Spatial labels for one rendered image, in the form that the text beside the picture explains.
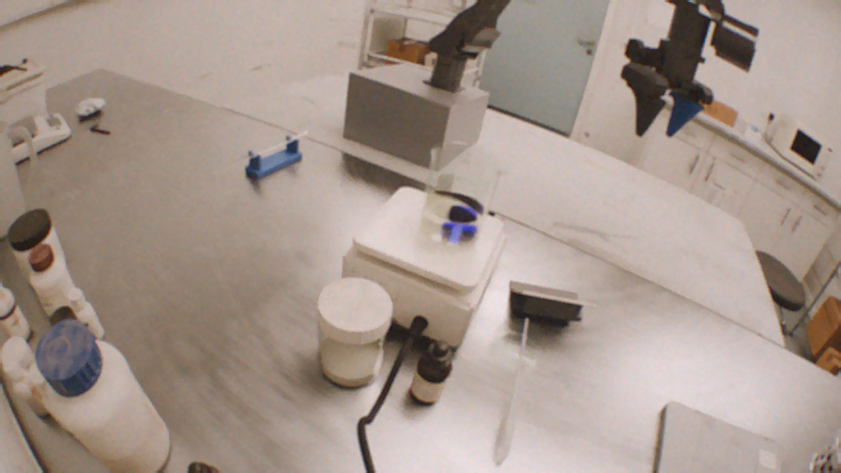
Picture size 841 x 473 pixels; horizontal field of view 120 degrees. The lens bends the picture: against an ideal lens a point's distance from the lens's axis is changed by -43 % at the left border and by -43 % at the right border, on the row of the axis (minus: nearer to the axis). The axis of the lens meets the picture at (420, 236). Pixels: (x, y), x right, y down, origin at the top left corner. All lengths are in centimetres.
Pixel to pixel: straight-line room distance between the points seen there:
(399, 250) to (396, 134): 38
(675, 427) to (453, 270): 28
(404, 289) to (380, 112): 41
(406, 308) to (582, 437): 21
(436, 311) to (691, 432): 30
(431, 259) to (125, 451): 30
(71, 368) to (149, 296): 23
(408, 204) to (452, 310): 13
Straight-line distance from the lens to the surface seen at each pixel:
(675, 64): 60
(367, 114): 74
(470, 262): 37
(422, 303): 37
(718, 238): 94
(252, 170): 65
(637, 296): 59
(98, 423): 28
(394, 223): 40
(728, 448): 50
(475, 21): 72
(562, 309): 47
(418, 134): 69
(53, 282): 45
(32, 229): 54
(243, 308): 43
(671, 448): 44
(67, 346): 28
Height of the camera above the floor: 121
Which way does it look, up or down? 36 degrees down
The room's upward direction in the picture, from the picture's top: 11 degrees clockwise
